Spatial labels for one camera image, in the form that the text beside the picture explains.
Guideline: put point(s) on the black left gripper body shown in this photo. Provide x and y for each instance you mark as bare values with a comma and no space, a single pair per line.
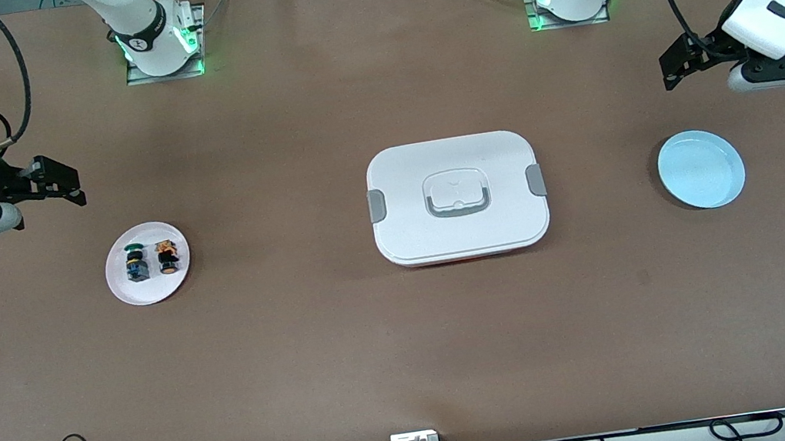
716,50

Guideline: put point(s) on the orange push button switch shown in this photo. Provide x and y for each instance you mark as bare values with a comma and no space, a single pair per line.
168,258

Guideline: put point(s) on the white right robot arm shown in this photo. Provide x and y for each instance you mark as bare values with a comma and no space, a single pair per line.
135,10

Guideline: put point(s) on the white lidded box grey clips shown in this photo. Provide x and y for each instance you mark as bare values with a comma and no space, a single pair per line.
462,229

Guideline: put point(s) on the light blue round plate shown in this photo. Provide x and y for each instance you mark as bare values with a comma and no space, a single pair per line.
701,169

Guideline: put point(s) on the white round plate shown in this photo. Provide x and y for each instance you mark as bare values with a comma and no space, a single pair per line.
152,287

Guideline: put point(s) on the green push button switch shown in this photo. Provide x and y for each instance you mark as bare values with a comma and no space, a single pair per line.
136,265

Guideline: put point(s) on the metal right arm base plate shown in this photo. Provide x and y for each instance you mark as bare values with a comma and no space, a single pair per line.
142,79

